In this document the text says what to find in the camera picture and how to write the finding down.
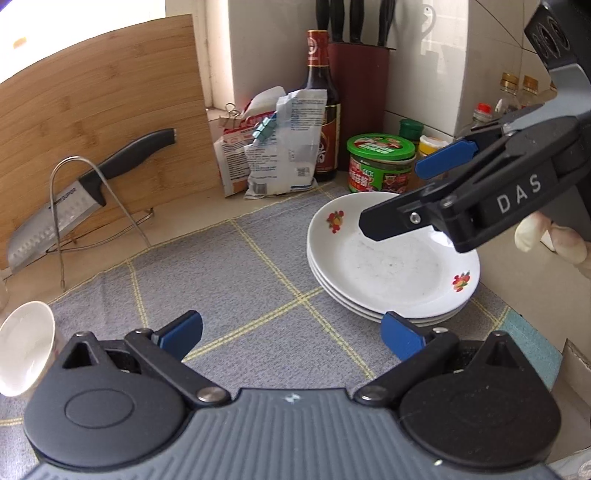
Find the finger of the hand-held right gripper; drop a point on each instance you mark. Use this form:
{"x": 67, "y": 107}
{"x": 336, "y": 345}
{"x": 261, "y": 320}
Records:
{"x": 443, "y": 159}
{"x": 392, "y": 217}

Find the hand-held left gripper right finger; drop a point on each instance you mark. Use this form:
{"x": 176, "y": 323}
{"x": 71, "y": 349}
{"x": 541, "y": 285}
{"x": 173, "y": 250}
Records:
{"x": 401, "y": 334}

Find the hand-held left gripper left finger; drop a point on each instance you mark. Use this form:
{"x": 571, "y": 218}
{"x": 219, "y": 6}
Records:
{"x": 182, "y": 330}

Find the white floral plate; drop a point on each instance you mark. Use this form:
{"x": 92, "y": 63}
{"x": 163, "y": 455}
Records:
{"x": 323, "y": 287}
{"x": 392, "y": 263}
{"x": 333, "y": 302}

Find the white floral bowl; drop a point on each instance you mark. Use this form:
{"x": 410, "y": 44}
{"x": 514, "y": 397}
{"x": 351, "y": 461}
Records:
{"x": 23, "y": 346}

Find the yellow-lidded jar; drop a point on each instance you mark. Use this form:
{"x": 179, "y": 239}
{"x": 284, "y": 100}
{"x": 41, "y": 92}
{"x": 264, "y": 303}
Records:
{"x": 429, "y": 145}

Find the green-lidded sauce jar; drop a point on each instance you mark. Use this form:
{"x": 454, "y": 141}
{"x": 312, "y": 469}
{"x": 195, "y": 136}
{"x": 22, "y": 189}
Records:
{"x": 381, "y": 147}

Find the grey checked dish towel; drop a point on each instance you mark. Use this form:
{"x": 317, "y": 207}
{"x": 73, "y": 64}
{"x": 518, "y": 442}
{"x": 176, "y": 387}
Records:
{"x": 231, "y": 277}

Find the dark red knife block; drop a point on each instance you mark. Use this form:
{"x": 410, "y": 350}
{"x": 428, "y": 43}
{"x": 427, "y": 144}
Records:
{"x": 358, "y": 92}

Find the white and blue plastic bag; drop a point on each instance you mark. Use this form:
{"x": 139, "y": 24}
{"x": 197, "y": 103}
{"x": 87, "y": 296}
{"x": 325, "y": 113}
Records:
{"x": 295, "y": 152}

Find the dark soy sauce bottle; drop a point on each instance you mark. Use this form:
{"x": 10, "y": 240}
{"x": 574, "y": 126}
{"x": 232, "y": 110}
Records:
{"x": 318, "y": 69}

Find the teal binder clip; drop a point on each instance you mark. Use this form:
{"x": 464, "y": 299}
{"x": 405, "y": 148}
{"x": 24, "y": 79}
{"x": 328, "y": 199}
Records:
{"x": 265, "y": 128}

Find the orange and white food bag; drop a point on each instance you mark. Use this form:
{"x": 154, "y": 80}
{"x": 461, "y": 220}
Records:
{"x": 233, "y": 159}

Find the silver binder clip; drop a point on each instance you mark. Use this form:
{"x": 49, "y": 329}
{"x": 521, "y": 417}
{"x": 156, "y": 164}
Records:
{"x": 232, "y": 117}

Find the bamboo cutting board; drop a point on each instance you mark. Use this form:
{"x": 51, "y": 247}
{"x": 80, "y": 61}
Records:
{"x": 92, "y": 92}

